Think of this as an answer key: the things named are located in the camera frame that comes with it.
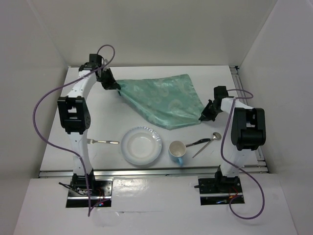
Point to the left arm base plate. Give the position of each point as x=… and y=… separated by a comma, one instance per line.
x=100, y=196

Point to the black handled knife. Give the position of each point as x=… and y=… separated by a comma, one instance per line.
x=198, y=142

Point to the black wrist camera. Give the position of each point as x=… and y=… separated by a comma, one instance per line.
x=220, y=92
x=95, y=59

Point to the silver metal fork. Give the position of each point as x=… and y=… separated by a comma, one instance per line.
x=92, y=141

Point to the white plate blue rim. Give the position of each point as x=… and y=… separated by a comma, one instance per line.
x=141, y=146

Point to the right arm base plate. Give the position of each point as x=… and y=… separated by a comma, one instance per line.
x=213, y=192

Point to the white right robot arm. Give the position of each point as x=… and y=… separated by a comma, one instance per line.
x=245, y=131

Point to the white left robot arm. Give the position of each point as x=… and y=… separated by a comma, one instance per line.
x=76, y=120

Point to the silver metal spoon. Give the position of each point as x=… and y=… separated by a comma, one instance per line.
x=215, y=137

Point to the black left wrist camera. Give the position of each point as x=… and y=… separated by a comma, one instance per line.
x=95, y=59

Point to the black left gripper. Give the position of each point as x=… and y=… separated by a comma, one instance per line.
x=111, y=84

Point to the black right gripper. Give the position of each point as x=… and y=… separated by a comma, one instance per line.
x=206, y=115

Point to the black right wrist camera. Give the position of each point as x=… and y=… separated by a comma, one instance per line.
x=220, y=92

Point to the light blue mug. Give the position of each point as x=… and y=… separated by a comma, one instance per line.
x=177, y=150

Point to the green damask cloth placemat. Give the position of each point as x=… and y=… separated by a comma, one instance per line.
x=170, y=102

